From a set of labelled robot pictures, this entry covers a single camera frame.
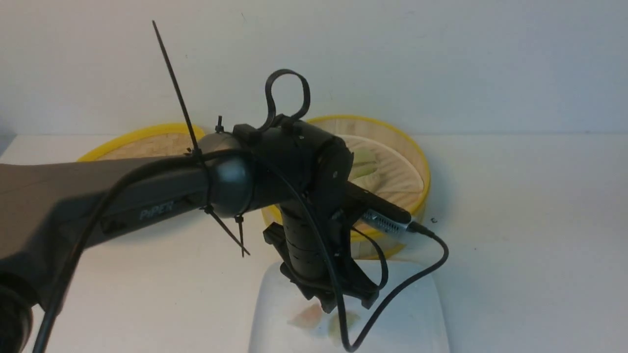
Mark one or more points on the yellow bamboo steamer lid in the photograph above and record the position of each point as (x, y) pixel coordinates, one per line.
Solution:
(160, 140)

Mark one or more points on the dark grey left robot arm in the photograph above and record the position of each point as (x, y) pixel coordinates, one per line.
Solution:
(51, 213)

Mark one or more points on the white square plate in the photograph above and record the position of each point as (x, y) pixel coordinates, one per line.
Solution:
(412, 323)

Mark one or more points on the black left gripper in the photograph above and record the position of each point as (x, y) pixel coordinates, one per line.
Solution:
(295, 240)

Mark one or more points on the yellow bamboo steamer basket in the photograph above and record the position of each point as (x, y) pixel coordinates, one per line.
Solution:
(403, 170)

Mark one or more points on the pale green dumpling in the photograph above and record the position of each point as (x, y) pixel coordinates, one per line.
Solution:
(364, 163)

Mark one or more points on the black long zip tie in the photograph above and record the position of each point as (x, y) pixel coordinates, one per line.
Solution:
(196, 151)

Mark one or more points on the pink dumpling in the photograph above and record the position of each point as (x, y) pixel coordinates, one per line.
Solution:
(307, 319)

